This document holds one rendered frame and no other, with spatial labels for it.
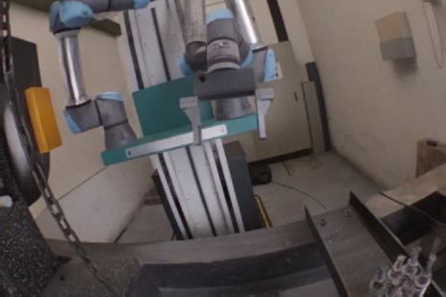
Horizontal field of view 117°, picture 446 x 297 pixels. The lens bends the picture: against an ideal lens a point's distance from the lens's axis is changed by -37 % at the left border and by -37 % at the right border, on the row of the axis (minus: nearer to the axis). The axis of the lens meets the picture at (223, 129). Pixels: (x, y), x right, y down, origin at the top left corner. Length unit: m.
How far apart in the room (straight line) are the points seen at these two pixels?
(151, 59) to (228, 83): 0.69
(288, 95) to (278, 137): 0.60
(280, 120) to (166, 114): 2.19
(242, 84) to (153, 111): 0.61
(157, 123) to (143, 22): 0.51
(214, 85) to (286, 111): 2.56
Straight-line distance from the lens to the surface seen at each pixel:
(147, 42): 1.12
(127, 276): 0.51
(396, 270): 0.52
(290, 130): 3.05
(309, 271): 1.01
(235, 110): 0.81
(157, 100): 0.99
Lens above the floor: 1.21
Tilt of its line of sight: 10 degrees down
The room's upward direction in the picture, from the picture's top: 14 degrees counter-clockwise
